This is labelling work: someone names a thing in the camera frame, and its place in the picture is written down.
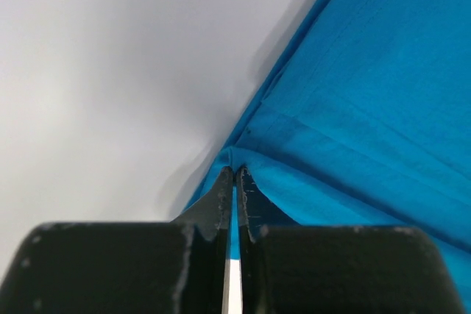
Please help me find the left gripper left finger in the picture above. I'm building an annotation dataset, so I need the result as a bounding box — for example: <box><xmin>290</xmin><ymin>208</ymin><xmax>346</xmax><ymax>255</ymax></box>
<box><xmin>1</xmin><ymin>167</ymin><xmax>234</xmax><ymax>313</ymax></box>

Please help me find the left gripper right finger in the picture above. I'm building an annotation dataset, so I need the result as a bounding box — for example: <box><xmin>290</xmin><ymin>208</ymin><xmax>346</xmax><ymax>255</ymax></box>
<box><xmin>235</xmin><ymin>167</ymin><xmax>465</xmax><ymax>313</ymax></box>

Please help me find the blue t shirt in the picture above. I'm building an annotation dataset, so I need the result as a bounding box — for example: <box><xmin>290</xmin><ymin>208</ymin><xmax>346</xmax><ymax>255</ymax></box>
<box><xmin>194</xmin><ymin>0</ymin><xmax>470</xmax><ymax>306</ymax></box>

